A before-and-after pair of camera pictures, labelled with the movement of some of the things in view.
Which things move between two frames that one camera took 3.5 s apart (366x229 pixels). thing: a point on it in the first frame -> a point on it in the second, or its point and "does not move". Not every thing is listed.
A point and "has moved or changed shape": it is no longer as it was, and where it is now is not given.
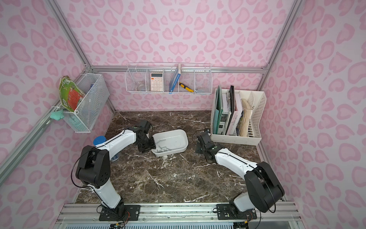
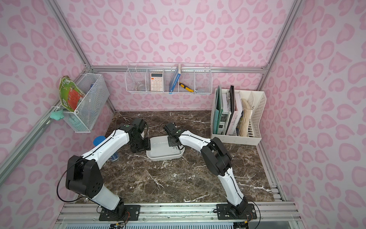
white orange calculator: (157, 81) does not move
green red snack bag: (70, 95) does not move
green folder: (218, 114) does not move
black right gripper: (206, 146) -> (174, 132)
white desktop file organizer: (237, 116) does not move
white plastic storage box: (169, 141) has moved or changed shape
